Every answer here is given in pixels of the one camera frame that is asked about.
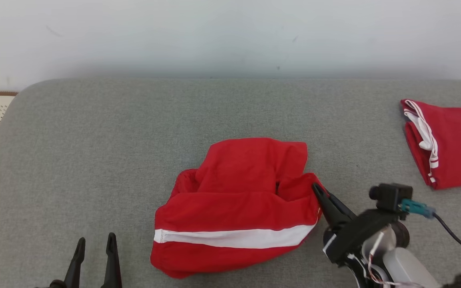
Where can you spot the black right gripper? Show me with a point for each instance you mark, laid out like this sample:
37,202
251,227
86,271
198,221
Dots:
354,236

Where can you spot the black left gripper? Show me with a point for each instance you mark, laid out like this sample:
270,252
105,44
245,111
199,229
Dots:
54,284

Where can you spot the red Bulls basketball jersey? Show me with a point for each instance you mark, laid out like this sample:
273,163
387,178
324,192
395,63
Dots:
458,148

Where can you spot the teal right camera connector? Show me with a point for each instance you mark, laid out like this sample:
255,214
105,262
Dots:
416,208

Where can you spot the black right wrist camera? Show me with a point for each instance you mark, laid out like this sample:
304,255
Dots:
390,196

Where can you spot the red shorts with white stripe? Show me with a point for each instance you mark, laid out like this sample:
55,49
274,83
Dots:
230,208

